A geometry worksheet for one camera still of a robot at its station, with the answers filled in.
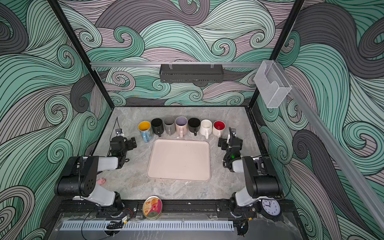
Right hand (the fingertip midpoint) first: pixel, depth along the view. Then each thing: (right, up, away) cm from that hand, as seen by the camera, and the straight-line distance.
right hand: (228, 136), depth 93 cm
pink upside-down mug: (-30, +7, +2) cm, 31 cm away
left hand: (-66, -1, +1) cm, 66 cm away
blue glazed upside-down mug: (-54, +6, +3) cm, 55 cm away
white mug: (-13, +6, +8) cm, 16 cm away
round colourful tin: (-43, -32, -22) cm, 58 cm away
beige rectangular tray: (-31, -14, -3) cm, 34 cm away
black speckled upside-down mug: (-47, +6, +7) cm, 48 cm away
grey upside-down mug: (-38, +8, +4) cm, 39 cm away
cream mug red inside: (-4, +6, +9) cm, 12 cm away
